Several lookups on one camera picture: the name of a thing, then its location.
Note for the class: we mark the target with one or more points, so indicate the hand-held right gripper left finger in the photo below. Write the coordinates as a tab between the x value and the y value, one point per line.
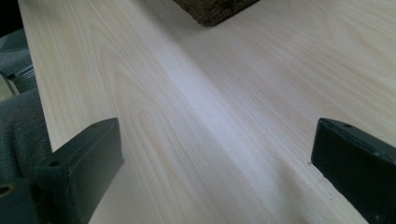
81	168

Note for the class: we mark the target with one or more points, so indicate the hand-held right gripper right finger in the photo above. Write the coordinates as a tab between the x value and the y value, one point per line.
355	165

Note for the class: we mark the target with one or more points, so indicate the grey trousers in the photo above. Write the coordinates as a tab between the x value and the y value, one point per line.
21	133

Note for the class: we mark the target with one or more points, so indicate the dark brown rough block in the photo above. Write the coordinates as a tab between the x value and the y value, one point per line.
211	11

